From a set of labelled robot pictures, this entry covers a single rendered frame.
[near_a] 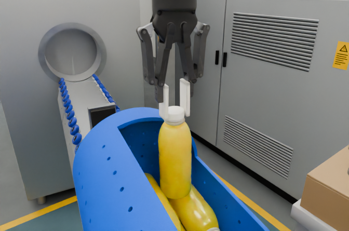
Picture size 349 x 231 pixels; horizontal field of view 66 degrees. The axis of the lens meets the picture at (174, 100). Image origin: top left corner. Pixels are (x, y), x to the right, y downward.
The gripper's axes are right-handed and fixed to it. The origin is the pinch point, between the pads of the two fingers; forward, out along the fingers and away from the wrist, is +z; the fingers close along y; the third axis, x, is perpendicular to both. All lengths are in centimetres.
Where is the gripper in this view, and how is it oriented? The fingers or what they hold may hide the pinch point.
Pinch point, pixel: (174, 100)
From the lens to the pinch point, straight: 51.5
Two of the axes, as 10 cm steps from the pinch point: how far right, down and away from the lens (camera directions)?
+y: -9.0, 1.6, -4.0
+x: 4.3, 3.4, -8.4
